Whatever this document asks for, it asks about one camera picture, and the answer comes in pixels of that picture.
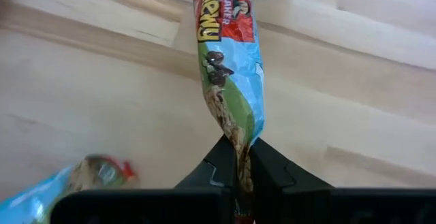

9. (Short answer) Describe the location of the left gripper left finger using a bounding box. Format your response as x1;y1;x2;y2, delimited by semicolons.
50;134;238;224

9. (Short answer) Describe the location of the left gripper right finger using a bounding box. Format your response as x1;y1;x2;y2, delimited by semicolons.
249;137;436;224

